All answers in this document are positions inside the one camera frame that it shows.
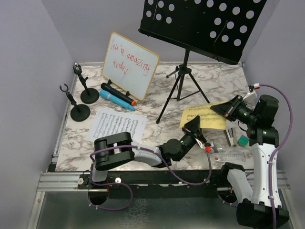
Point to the green eraser block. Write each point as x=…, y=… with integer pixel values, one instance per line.
x=243, y=141

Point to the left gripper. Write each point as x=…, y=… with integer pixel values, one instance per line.
x=193, y=128

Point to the grey stapler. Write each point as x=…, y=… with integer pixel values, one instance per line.
x=231, y=136

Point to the black microphone orange tip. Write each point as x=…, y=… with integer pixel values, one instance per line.
x=124, y=97

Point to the clear ruler set packet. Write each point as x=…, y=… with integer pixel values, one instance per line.
x=230, y=154

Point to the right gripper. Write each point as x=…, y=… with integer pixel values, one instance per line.
x=228, y=109

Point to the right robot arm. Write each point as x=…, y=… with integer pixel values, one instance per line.
x=259, y=206

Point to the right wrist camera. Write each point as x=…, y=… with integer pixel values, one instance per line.
x=252, y=92

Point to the black mounting rail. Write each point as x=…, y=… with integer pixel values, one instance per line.
x=158, y=184

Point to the black tripod music stand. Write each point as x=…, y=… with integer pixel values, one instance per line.
x=218, y=29

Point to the black microphone stand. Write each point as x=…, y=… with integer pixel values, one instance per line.
x=79, y=112
x=89, y=95

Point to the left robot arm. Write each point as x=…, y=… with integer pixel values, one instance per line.
x=116, y=150

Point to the aluminium frame rail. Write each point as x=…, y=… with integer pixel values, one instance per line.
x=58, y=182

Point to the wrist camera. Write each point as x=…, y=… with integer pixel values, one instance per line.
x=210, y=148
x=252, y=92

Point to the yellow-framed whiteboard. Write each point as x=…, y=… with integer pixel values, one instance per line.
x=129, y=65

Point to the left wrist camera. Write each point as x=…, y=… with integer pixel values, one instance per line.
x=210, y=148

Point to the blue-headed microphone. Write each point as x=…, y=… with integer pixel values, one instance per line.
x=108, y=96

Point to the yellow sheet music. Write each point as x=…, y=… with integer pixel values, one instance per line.
x=208, y=118

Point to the white sheet music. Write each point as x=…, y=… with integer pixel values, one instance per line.
x=109, y=122

